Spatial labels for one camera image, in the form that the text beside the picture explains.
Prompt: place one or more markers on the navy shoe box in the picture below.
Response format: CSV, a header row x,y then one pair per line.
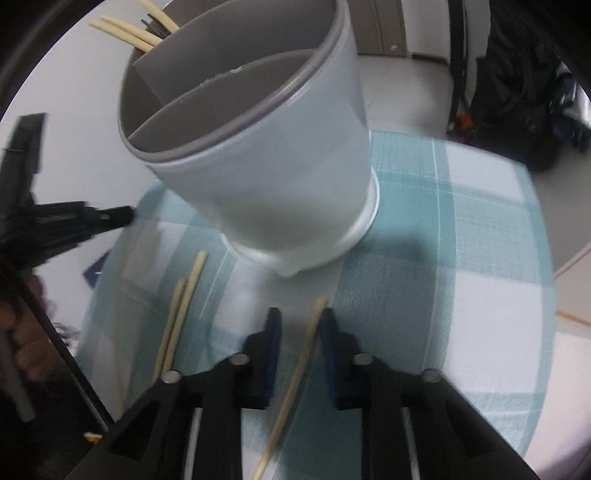
x,y
94,274

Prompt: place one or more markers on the black bag on counter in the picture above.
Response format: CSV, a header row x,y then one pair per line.
x,y
508,92

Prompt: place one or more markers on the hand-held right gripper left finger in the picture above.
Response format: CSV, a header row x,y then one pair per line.
x,y
272,357

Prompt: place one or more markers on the silver and navy cloth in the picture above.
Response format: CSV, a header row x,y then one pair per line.
x,y
570,115

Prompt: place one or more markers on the person's left hand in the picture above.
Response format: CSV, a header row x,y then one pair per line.
x,y
27,350

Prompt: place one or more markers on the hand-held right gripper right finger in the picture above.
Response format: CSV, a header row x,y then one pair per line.
x,y
333,364

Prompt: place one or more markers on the teal checkered tablecloth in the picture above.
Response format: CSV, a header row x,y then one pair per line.
x,y
438,300

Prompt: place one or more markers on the orange and black tool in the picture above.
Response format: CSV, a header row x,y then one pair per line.
x,y
461,122

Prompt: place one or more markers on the black framed glass door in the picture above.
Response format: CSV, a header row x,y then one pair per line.
x,y
457,55

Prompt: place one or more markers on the white grey utensil holder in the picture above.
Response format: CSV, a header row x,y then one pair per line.
x,y
277,161

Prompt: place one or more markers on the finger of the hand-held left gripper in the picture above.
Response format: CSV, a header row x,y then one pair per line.
x,y
101,217

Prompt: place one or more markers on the pale wooden chopstick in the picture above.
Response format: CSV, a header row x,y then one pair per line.
x,y
171,323
122,36
295,383
159,16
131,28
187,309

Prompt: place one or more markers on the brown door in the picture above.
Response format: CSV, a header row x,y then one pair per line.
x,y
369,27

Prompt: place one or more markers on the dark chopsticks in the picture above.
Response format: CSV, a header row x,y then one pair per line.
x,y
154,26

